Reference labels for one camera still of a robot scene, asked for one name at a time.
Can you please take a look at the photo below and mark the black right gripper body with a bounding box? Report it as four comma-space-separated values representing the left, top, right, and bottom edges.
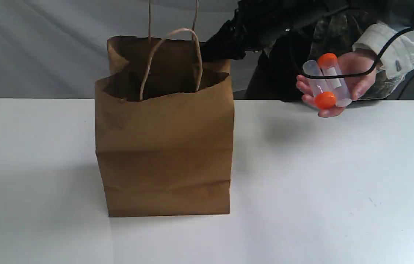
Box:
200, 18, 251, 62

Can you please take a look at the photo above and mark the brown paper bag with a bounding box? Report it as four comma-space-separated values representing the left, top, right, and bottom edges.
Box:
95, 17, 235, 217

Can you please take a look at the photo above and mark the clear tube orange cap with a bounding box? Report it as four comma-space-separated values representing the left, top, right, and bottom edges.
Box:
302, 60, 337, 110
318, 53, 352, 107

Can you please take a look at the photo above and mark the person's left forearm white sleeve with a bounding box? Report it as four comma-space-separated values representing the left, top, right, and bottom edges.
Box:
353, 23, 414, 80

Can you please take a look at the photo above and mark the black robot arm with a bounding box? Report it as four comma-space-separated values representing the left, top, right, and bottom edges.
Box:
201, 0, 414, 62

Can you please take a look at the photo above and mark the person's left hand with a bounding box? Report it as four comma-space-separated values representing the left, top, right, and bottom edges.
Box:
296, 51, 380, 118

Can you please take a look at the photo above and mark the person's torso camouflage jacket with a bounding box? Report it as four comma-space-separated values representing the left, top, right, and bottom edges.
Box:
244, 7, 406, 102

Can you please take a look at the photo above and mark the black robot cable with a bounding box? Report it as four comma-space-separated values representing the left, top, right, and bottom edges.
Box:
301, 26, 414, 80

